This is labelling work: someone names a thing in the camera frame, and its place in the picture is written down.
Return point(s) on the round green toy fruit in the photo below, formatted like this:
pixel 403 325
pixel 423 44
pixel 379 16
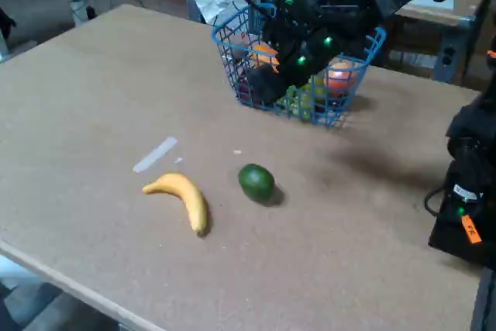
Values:
pixel 255 183

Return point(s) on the orange toy fruit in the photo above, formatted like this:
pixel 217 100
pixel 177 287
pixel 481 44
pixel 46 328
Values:
pixel 265 56

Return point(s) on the red-orange round toy fruit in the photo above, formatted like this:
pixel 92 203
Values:
pixel 341 77

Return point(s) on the dark red toy grapes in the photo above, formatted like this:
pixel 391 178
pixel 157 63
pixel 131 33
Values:
pixel 244 94

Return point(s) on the green toy grapes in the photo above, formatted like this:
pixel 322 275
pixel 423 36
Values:
pixel 298 104

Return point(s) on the long white tape strip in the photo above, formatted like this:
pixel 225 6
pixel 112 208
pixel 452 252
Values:
pixel 155 154

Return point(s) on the yellow toy banana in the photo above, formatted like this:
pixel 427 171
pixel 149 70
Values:
pixel 186 191

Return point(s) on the wooden bench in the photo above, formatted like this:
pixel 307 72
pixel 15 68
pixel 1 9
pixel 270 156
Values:
pixel 426 17

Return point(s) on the orange label tag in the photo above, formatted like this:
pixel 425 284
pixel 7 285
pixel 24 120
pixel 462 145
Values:
pixel 472 229

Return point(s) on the black object at room edge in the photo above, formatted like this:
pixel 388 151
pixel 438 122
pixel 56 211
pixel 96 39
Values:
pixel 5 23

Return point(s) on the grey metal post with outlet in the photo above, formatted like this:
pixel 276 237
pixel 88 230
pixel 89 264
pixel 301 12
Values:
pixel 449 36

